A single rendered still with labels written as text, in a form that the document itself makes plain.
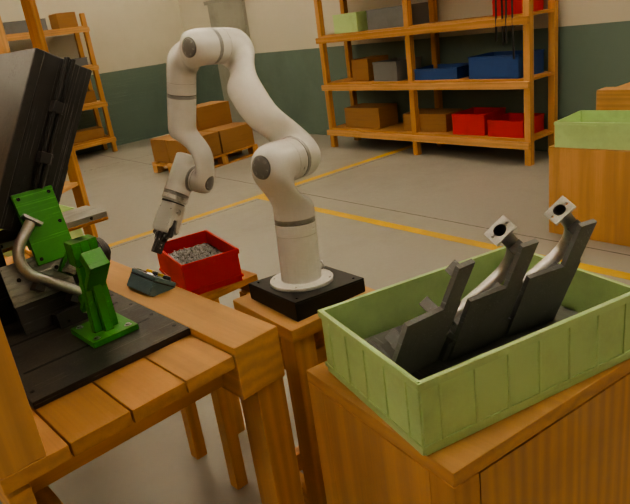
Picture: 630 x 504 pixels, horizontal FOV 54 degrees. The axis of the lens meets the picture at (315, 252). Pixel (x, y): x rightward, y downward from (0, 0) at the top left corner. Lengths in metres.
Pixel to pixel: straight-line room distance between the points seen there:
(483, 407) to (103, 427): 0.79
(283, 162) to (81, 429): 0.81
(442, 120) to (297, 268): 5.56
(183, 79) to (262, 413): 1.00
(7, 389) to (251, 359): 0.57
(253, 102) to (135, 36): 10.25
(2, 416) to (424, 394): 0.79
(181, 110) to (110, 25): 9.86
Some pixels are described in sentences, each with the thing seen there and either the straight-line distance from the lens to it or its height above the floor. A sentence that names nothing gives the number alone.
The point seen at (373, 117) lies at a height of 0.40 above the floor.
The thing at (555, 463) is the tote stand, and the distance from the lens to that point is 1.53.
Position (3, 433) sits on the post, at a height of 0.97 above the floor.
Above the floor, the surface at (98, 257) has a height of 1.13.
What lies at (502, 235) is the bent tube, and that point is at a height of 1.16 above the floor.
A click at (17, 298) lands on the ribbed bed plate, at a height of 1.00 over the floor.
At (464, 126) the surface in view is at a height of 0.35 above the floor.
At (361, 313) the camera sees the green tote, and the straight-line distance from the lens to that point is 1.57.
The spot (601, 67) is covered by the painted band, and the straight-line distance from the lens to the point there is 6.73.
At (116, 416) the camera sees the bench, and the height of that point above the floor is 0.88.
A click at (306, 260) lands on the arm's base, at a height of 0.98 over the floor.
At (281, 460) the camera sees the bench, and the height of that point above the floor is 0.51.
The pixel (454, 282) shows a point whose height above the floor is 1.10.
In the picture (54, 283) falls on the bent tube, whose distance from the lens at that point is 1.90.
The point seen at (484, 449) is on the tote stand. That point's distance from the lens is 1.32.
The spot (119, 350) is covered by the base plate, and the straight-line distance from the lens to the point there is 1.68.
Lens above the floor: 1.62
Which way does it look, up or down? 20 degrees down
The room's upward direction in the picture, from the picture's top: 8 degrees counter-clockwise
